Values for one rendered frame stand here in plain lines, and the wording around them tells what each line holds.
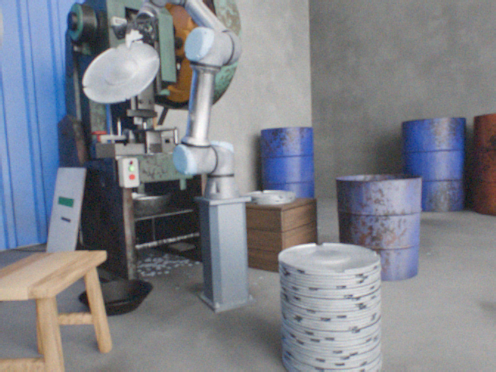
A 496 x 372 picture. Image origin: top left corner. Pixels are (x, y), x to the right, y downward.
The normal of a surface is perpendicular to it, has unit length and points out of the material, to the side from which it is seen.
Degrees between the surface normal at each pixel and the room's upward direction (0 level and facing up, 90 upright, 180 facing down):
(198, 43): 83
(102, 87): 56
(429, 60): 90
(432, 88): 90
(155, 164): 90
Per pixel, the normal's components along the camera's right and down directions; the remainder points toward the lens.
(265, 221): -0.62, 0.09
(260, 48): 0.70, 0.04
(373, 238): -0.43, 0.13
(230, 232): 0.47, 0.06
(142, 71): -0.22, -0.48
